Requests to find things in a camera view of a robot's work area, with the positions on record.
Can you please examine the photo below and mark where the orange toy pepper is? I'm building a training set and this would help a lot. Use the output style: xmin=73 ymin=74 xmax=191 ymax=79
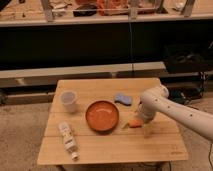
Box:
xmin=123 ymin=119 xmax=143 ymax=129

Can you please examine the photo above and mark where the black box on shelf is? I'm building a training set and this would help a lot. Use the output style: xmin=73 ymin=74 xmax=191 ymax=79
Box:
xmin=163 ymin=44 xmax=213 ymax=73

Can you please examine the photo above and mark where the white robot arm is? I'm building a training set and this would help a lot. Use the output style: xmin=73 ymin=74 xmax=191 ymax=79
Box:
xmin=137 ymin=85 xmax=213 ymax=143

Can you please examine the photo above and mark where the translucent plastic cup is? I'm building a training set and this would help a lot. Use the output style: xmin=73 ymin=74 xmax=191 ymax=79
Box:
xmin=60 ymin=90 xmax=77 ymax=113

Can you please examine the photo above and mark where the wooden table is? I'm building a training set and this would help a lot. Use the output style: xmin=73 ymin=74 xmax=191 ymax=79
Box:
xmin=37 ymin=78 xmax=188 ymax=165

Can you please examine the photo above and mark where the blue sponge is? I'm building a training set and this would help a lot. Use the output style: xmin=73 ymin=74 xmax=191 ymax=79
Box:
xmin=114 ymin=93 xmax=133 ymax=106

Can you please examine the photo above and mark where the white plastic bottle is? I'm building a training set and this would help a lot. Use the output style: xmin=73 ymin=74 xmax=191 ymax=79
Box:
xmin=58 ymin=122 xmax=78 ymax=161

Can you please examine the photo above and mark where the orange round bowl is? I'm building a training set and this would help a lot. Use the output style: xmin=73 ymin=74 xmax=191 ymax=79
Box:
xmin=85 ymin=101 xmax=119 ymax=132

